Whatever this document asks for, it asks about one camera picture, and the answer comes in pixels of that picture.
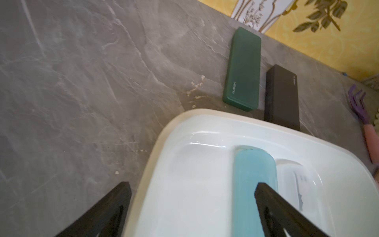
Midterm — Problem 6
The teal translucent pencil case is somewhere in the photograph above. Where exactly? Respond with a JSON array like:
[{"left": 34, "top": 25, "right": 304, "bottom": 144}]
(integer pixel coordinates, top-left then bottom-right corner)
[{"left": 232, "top": 146, "right": 278, "bottom": 237}]

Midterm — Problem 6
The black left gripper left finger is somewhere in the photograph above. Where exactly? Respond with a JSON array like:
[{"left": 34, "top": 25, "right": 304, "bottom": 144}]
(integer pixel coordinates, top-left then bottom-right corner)
[{"left": 57, "top": 182, "right": 132, "bottom": 237}]

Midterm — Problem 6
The white storage box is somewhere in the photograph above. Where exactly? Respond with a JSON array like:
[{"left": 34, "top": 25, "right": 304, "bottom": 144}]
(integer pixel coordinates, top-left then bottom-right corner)
[{"left": 123, "top": 109, "right": 379, "bottom": 237}]

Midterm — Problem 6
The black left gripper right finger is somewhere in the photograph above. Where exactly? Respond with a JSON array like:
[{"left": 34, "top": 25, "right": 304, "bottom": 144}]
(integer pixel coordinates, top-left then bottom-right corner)
[{"left": 255, "top": 183, "right": 327, "bottom": 237}]

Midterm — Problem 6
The black pencil case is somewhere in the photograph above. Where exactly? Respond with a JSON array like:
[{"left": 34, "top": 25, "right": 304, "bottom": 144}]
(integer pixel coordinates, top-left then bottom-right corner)
[{"left": 264, "top": 65, "right": 300, "bottom": 131}]

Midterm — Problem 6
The clear rounded pencil case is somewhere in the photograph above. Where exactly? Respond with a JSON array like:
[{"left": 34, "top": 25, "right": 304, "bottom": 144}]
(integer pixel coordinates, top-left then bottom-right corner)
[{"left": 275, "top": 159, "right": 336, "bottom": 237}]

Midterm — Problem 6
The purple pink garden fork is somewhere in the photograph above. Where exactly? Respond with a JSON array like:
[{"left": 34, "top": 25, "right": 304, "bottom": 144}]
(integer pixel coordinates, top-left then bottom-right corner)
[{"left": 348, "top": 85, "right": 379, "bottom": 165}]

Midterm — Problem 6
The dark green pencil case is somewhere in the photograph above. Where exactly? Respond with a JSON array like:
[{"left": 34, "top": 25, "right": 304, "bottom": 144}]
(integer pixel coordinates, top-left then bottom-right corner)
[{"left": 223, "top": 27, "right": 262, "bottom": 112}]

